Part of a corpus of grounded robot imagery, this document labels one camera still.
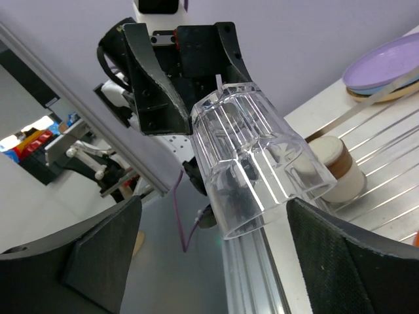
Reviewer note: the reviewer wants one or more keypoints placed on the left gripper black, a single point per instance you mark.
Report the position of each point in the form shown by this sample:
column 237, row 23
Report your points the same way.
column 169, row 71

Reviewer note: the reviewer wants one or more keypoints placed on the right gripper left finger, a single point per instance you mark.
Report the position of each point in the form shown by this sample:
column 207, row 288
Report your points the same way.
column 80, row 269

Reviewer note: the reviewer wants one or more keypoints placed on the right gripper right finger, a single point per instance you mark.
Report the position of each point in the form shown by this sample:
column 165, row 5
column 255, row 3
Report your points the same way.
column 348, row 269

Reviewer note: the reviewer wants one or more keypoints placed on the white brown cup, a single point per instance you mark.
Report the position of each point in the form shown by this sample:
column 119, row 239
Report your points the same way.
column 351, row 181

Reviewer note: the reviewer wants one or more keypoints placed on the clear glass cup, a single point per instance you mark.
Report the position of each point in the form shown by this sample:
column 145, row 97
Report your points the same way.
column 251, row 160

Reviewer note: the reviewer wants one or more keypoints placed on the blue plate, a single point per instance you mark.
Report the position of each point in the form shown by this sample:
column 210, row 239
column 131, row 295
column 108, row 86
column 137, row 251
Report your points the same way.
column 371, row 91

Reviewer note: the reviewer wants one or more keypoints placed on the purple plate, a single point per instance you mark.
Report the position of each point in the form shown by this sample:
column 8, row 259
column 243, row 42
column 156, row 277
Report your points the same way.
column 384, row 64

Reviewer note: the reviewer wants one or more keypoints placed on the orange bowl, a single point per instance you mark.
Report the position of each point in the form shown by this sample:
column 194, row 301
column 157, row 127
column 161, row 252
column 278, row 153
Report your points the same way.
column 416, row 240

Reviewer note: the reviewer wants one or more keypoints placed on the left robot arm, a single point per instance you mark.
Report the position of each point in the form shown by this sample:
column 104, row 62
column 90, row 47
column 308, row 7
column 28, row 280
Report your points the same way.
column 163, row 74

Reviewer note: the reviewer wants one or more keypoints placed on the background clutter bins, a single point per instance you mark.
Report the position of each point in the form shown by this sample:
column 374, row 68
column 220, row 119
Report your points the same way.
column 27, row 148

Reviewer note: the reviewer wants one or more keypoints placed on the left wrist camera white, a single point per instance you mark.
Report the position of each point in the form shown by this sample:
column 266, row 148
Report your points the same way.
column 161, row 15

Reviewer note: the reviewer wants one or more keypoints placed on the aluminium mounting rail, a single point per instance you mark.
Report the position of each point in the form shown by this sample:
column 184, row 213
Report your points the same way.
column 252, row 281

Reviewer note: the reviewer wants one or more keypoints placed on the metal wire dish rack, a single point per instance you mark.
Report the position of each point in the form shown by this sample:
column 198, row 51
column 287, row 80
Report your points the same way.
column 381, row 134

